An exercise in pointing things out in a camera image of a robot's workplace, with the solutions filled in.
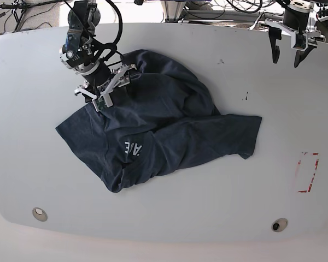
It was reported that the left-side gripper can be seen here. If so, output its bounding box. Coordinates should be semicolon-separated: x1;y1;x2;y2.
265;8;325;68

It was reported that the metal frame post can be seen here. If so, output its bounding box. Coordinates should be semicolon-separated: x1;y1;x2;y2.
160;1;186;23

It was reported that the left table grommet hole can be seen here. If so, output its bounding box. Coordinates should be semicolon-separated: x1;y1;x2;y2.
32;207;48;222

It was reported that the right-side wrist camera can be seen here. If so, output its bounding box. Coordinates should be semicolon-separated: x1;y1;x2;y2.
92;93;113;112

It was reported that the left-side wrist camera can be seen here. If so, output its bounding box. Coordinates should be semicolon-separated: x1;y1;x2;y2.
294;34;307;50

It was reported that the right-side robot arm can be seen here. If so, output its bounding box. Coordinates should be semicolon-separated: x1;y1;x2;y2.
60;1;135;110

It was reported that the left-side robot arm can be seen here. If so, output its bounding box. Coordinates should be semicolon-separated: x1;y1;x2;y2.
265;1;325;68

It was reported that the table grommet hole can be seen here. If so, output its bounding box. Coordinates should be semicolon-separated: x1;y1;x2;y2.
271;218;288;233
32;207;48;222

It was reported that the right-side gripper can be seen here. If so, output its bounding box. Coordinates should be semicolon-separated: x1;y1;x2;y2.
74;62;137;103

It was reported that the red tape rectangle marking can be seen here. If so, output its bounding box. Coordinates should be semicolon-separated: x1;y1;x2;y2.
295;152;319;193

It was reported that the dark blue T-shirt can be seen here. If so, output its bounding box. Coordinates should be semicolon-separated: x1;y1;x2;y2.
56;50;262;193

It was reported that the right table grommet hole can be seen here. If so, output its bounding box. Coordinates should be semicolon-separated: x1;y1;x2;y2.
271;218;288;233

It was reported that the right-side arm black cable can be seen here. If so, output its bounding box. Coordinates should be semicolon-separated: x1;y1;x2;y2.
92;0;124;66

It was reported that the grey table leg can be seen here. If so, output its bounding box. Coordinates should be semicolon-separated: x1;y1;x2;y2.
315;21;328;43

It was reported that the black tripod stand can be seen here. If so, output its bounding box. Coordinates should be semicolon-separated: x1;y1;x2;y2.
0;1;63;32

